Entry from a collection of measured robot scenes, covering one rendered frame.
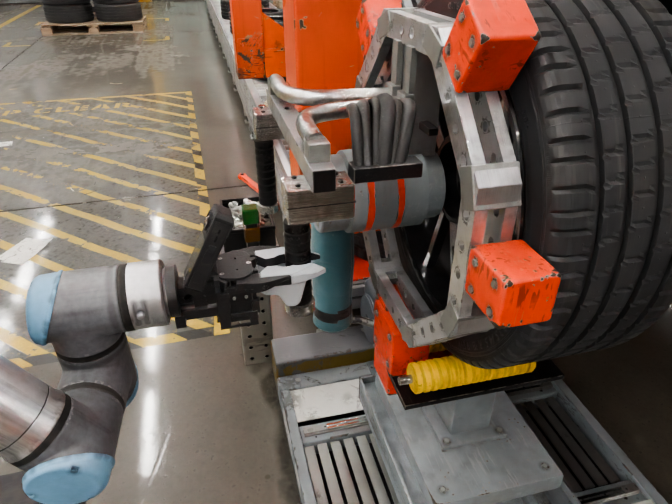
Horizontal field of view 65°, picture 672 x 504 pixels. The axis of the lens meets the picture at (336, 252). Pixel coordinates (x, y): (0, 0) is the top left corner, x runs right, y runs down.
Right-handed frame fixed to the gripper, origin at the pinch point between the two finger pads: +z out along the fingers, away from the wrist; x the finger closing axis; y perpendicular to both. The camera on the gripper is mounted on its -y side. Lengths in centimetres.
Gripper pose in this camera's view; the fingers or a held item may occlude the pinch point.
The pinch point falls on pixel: (313, 259)
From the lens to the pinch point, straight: 74.7
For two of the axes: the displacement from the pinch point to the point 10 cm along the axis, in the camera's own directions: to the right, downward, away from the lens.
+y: 0.0, 8.6, 5.1
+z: 9.7, -1.2, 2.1
